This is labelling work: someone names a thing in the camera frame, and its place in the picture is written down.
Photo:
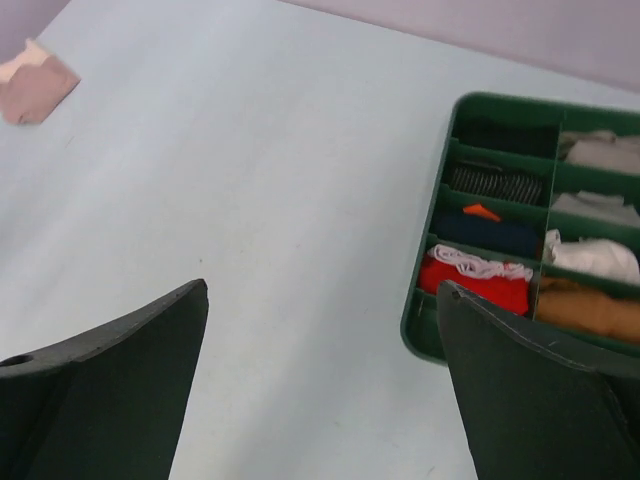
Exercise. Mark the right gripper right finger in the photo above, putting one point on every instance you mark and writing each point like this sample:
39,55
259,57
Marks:
537,403

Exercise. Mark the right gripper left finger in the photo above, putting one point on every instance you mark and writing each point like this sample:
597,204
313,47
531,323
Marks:
108,403

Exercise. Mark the red underwear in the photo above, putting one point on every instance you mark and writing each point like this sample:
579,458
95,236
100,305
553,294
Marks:
505,284

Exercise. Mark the beige and mauve underwear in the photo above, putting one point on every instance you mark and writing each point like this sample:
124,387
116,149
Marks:
33,84

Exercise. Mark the brown rolled cloth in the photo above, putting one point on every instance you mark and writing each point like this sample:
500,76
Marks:
564,303

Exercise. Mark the white rolled cloth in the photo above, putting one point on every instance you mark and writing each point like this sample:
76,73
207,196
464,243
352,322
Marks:
597,257

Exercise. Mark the dark blue rolled cloth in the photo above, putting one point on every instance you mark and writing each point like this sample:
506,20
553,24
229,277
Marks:
509,237

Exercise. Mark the green compartment tray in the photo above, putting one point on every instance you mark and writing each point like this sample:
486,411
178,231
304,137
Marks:
419,329

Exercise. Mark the light grey rolled cloth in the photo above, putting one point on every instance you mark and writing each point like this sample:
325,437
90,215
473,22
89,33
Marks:
608,208

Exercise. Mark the black striped rolled cloth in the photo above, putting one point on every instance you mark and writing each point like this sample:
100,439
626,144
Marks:
495,182

